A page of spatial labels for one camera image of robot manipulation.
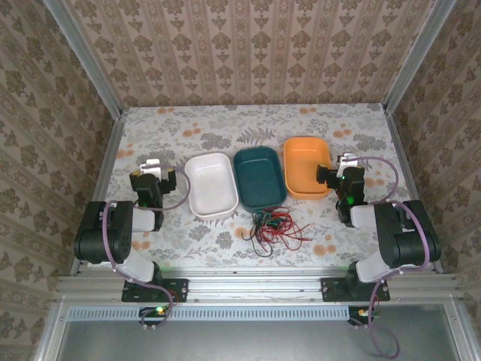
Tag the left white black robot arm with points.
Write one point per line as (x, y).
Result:
(101, 233)

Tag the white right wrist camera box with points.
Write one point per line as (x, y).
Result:
(347, 158)

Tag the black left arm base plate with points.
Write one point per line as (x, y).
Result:
(176, 289)

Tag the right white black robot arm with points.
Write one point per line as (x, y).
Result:
(406, 240)

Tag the white plastic tray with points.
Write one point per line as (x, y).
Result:
(210, 184)

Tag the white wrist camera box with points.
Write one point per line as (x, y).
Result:
(347, 158)
(152, 165)

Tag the aluminium table edge rail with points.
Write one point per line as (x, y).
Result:
(255, 286)

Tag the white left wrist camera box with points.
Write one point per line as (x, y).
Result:
(152, 165)

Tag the aluminium side rail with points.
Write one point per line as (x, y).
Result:
(107, 165)
(407, 173)

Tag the orange plastic tray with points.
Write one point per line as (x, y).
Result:
(304, 165)

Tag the teal plastic tray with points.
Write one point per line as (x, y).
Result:
(259, 176)

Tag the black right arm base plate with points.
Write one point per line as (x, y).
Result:
(334, 289)

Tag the small circuit board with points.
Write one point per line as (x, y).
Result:
(154, 312)
(360, 313)

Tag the aluminium corner post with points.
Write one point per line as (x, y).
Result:
(84, 56)
(413, 56)

